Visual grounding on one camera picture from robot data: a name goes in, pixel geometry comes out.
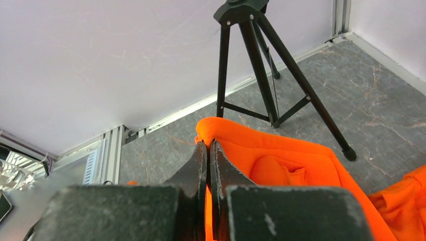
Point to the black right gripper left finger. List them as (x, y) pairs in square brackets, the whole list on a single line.
[(173, 210)]

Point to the black tripod music stand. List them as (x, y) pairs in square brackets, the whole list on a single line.
[(255, 28)]

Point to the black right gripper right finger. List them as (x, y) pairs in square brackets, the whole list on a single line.
[(243, 210)]

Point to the orange zip jacket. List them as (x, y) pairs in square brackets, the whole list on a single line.
[(395, 213)]

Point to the aluminium front frame rails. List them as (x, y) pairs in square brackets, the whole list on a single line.
[(102, 154)]

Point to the aluminium corner rail left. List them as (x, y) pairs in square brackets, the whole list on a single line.
[(341, 17)]

